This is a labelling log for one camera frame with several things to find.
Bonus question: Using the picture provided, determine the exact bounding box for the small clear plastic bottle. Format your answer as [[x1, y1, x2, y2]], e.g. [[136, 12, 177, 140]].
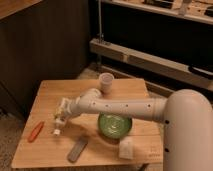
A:
[[53, 129, 61, 136]]

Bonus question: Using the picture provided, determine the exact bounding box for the white plastic cup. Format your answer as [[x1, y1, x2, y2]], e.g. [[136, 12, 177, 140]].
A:
[[99, 73, 114, 94]]

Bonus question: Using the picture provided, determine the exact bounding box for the wooden table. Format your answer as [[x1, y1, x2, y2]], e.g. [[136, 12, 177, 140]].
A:
[[12, 79, 163, 168]]

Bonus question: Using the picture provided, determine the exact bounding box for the green bowl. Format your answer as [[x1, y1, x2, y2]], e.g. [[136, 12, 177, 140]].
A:
[[98, 114, 132, 139]]

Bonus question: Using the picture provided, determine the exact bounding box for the metal shelf rack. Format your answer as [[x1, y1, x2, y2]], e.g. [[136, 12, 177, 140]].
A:
[[89, 0, 213, 92]]

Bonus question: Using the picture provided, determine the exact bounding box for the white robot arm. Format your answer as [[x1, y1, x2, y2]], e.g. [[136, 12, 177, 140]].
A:
[[54, 88, 213, 171]]

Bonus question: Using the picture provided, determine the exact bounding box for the orange marker pen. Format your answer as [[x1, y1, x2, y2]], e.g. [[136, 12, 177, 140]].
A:
[[28, 121, 44, 143]]

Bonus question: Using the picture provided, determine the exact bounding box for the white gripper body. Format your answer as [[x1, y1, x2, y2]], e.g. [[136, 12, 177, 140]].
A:
[[55, 98, 71, 120]]

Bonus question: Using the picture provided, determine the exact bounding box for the dark wooden cabinet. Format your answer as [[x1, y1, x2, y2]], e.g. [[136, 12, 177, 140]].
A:
[[0, 0, 90, 117]]

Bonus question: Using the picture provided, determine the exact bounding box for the white folded cloth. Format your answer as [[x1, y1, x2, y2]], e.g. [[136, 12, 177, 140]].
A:
[[119, 137, 133, 160]]

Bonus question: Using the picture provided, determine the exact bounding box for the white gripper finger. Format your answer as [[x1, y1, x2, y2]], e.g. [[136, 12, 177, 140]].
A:
[[54, 118, 58, 127], [58, 119, 65, 128]]

